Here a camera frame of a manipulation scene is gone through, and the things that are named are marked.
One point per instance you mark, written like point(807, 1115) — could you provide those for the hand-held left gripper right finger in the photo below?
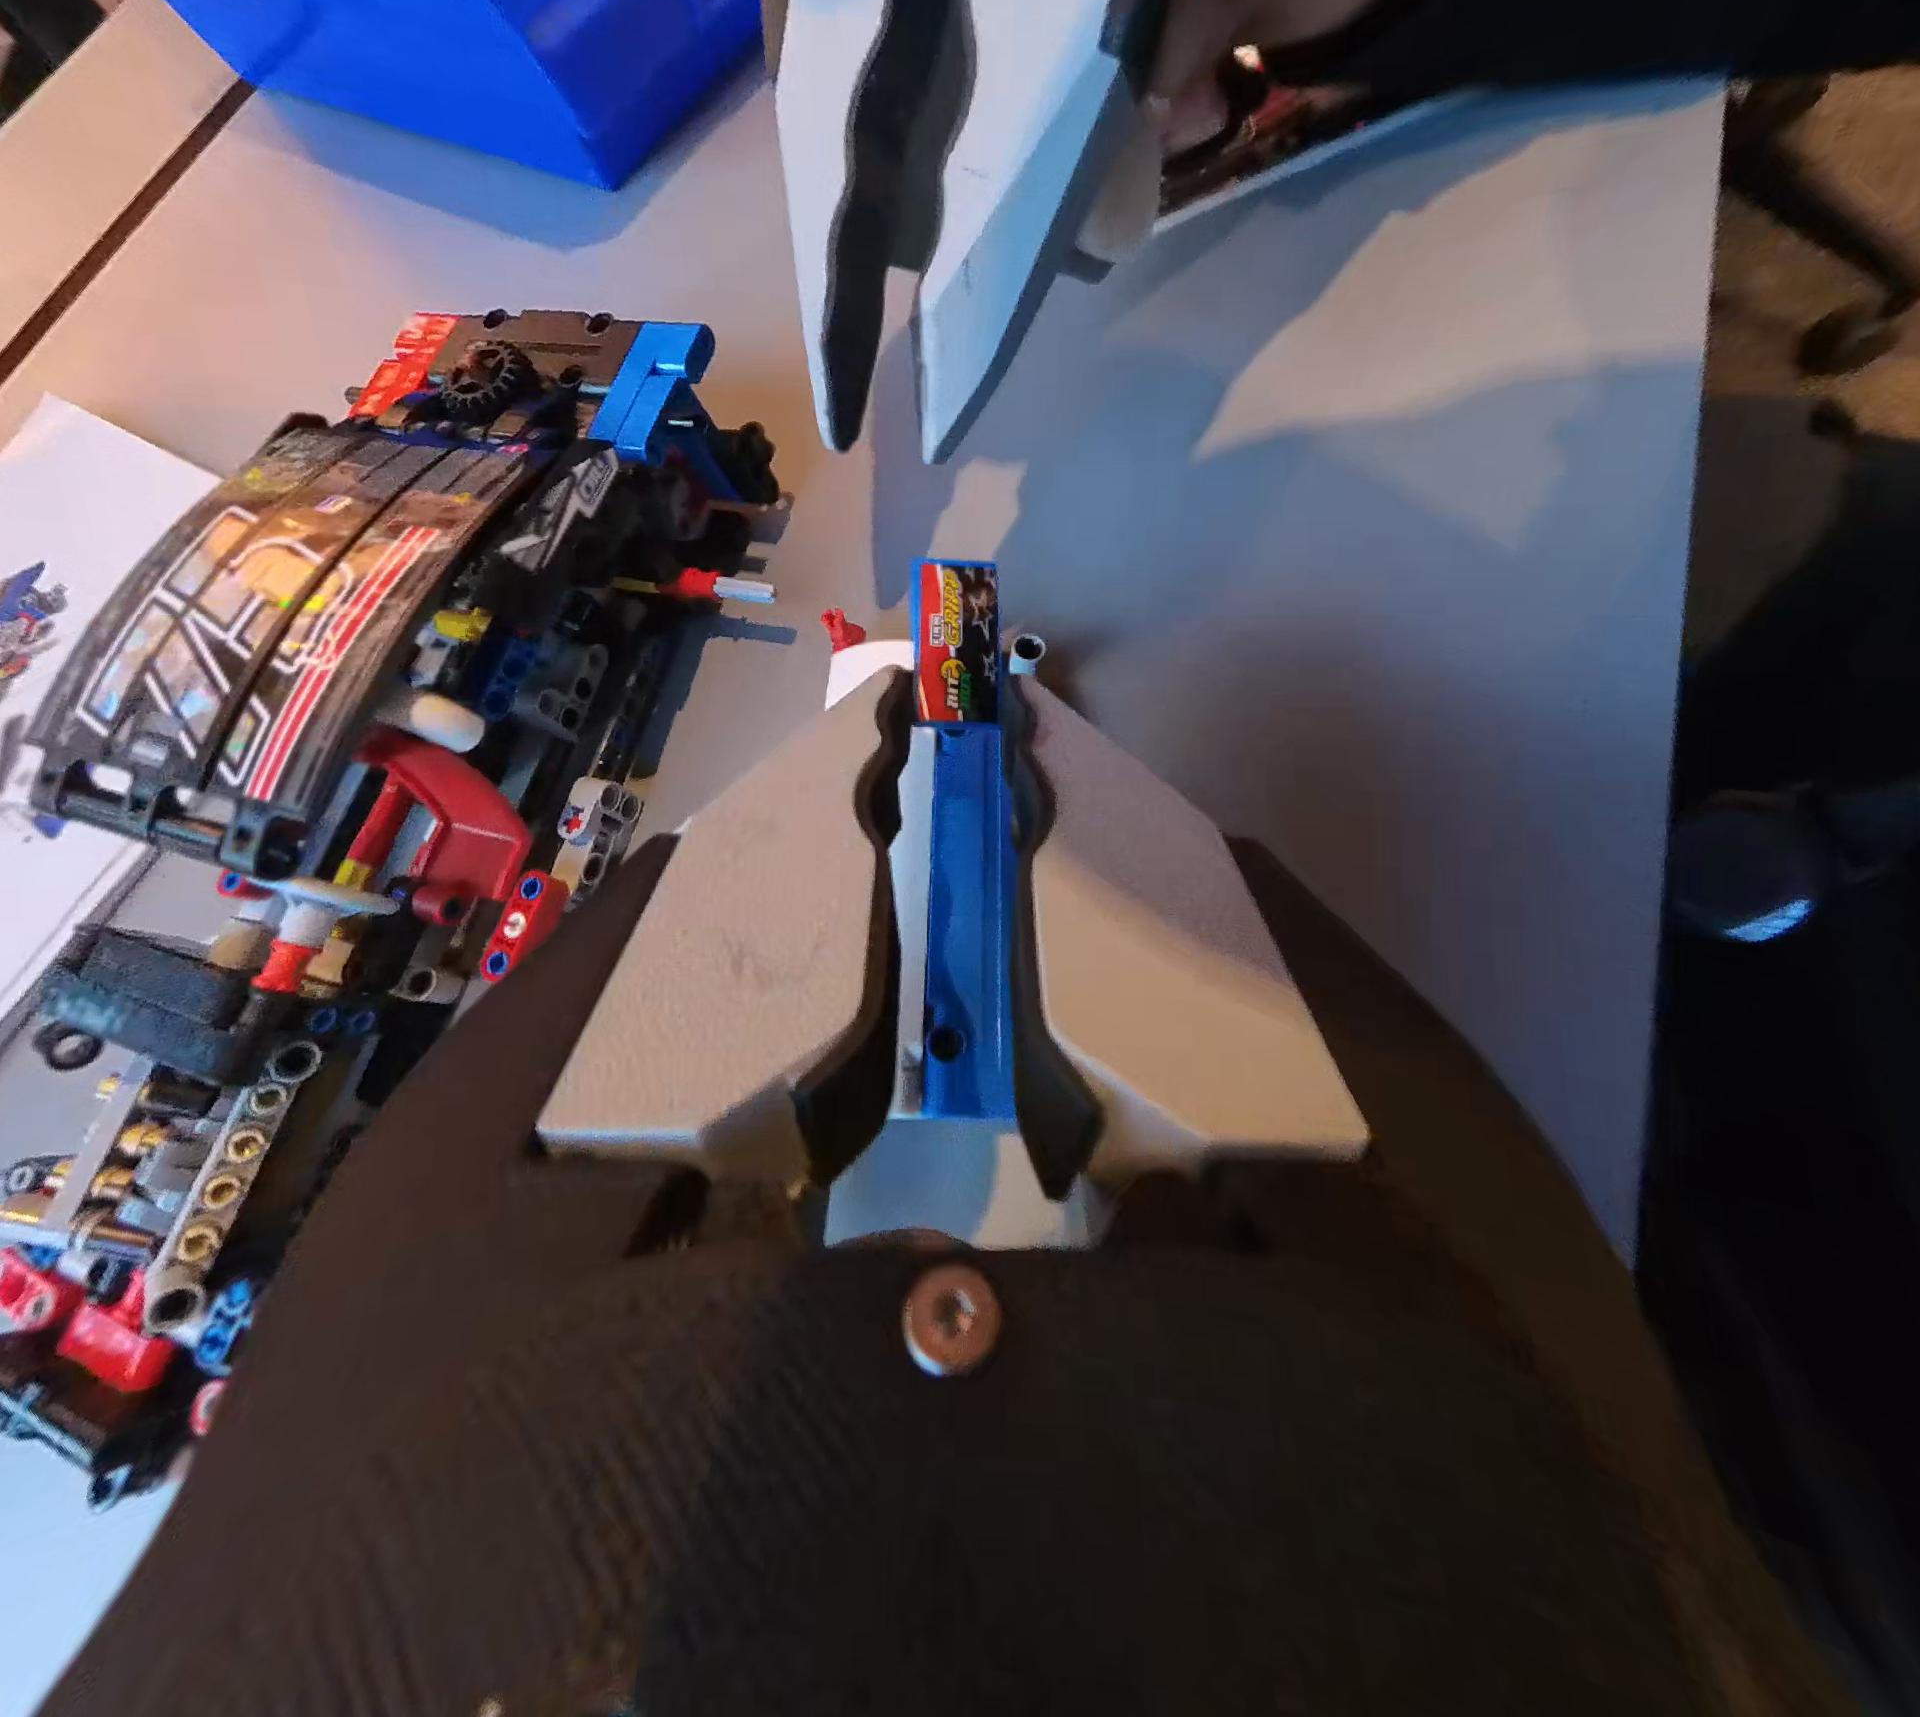
point(1185, 981)

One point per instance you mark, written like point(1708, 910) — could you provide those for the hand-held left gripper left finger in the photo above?
point(705, 981)

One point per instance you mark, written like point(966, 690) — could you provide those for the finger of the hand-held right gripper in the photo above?
point(835, 97)
point(1034, 97)

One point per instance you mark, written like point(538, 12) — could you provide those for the blue and white brick panel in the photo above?
point(969, 875)

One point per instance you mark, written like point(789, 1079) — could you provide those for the blue smooth tile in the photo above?
point(957, 635)

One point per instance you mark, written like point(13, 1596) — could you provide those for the grey desk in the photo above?
point(1349, 548)

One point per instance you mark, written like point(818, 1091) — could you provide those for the black toy brick race car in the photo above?
point(300, 609)

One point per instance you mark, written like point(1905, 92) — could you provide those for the round dark knob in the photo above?
point(1747, 875)

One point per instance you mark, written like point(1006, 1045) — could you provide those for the white printed instruction sheet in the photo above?
point(91, 502)

